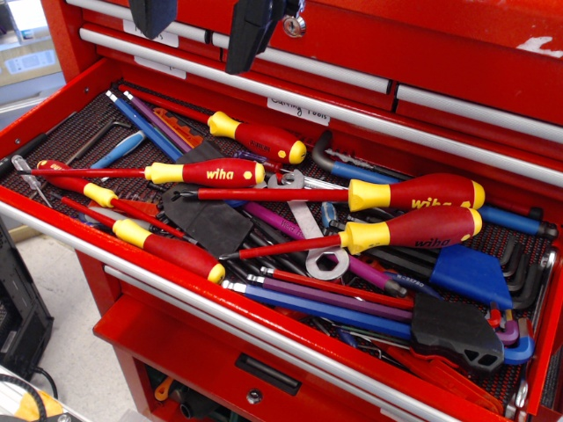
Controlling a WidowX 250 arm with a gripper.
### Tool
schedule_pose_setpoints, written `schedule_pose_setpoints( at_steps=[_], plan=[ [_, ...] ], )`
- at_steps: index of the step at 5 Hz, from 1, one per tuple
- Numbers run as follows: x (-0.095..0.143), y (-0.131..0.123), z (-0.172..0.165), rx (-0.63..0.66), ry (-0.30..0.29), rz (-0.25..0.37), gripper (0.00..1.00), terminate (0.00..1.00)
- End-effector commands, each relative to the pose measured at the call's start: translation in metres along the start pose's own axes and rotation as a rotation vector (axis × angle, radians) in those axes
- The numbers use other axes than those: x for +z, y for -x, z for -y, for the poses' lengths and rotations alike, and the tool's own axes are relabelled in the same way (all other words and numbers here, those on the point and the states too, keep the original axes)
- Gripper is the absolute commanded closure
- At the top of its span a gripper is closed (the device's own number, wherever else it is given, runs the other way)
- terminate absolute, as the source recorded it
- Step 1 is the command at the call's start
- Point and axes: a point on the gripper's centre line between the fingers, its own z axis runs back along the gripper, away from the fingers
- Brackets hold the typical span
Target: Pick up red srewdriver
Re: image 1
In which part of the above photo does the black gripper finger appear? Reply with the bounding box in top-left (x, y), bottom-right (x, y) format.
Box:
top-left (226, 0), bottom-right (286, 74)
top-left (128, 0), bottom-right (178, 40)

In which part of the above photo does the red yellow Wiha screwdriver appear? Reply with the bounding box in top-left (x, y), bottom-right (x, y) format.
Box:
top-left (17, 158), bottom-right (266, 188)

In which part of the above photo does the white markers label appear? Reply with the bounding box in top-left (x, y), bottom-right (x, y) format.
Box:
top-left (122, 19), bottom-right (179, 47)

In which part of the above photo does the silver chest lock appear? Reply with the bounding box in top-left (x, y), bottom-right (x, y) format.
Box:
top-left (282, 15), bottom-right (306, 38)

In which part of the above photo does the white cutting tools label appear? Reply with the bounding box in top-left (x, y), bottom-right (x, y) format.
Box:
top-left (267, 98), bottom-right (331, 127)

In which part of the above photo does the long blue hex key rear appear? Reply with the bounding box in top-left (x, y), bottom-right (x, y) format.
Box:
top-left (106, 90), bottom-right (181, 162)

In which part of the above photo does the long blue hex key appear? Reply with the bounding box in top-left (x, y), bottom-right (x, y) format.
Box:
top-left (106, 90), bottom-right (181, 162)
top-left (222, 278), bottom-right (536, 373)

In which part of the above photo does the black L hex key left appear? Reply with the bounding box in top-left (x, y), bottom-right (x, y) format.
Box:
top-left (65, 120), bottom-right (132, 165)

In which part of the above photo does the orange hex key holder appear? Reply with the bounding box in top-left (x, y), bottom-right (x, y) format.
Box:
top-left (153, 107), bottom-right (203, 148)

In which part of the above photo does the red yellow screwdriver rear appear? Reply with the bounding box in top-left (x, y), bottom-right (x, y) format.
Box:
top-left (119, 84), bottom-right (307, 164)

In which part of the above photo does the small red yellow screwdriver left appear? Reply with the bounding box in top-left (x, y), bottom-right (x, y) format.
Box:
top-left (31, 160), bottom-right (197, 244)

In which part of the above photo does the red tool chest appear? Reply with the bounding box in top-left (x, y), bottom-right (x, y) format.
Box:
top-left (1, 1), bottom-right (562, 421)

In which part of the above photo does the silver flat wrench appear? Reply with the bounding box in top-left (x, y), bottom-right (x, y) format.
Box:
top-left (267, 171), bottom-right (349, 280)

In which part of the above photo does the black hex key holder centre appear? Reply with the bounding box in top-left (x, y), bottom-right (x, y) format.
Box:
top-left (161, 184), bottom-right (252, 258)

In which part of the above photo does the black hex key holder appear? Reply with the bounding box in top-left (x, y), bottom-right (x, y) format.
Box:
top-left (411, 295), bottom-right (504, 375)
top-left (161, 184), bottom-right (252, 258)

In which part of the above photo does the red yellow screwdriver front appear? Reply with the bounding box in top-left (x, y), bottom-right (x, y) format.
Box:
top-left (55, 195), bottom-right (225, 284)

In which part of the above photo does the large red yellow screwdriver upper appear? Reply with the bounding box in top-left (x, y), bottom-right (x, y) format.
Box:
top-left (173, 173), bottom-right (486, 212)

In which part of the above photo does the large red yellow screwdriver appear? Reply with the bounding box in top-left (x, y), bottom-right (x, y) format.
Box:
top-left (173, 173), bottom-right (486, 212)
top-left (219, 206), bottom-right (483, 261)

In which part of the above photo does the magenta hex key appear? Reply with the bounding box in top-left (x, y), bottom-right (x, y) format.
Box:
top-left (240, 202), bottom-right (407, 297)

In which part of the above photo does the large red yellow screwdriver lower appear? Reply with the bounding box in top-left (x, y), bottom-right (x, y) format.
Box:
top-left (219, 206), bottom-right (483, 261)

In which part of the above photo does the long purple hex key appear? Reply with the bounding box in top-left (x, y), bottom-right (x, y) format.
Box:
top-left (234, 276), bottom-right (519, 348)

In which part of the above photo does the long red hex key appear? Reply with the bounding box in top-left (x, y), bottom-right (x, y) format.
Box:
top-left (254, 268), bottom-right (502, 329)

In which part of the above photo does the blue hex key holder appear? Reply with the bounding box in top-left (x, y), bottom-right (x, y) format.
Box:
top-left (430, 245), bottom-right (514, 310)

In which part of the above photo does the open red drawer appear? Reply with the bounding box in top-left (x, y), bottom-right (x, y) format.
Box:
top-left (0, 56), bottom-right (563, 422)

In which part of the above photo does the black device on floor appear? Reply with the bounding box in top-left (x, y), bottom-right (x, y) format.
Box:
top-left (1, 226), bottom-right (54, 380)

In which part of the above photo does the blue black L hex key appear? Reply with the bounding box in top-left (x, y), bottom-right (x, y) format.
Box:
top-left (311, 131), bottom-right (560, 240)

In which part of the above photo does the black hex key holder right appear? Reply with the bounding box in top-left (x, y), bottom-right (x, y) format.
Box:
top-left (411, 295), bottom-right (504, 375)

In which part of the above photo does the red plastic holder front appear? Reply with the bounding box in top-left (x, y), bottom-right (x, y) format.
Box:
top-left (380, 346), bottom-right (504, 415)

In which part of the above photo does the blue handled tool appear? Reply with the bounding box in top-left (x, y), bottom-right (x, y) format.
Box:
top-left (91, 130), bottom-right (146, 169)

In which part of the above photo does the clear handle tester screwdriver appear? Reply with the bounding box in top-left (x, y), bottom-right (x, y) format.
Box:
top-left (11, 155), bottom-right (52, 207)

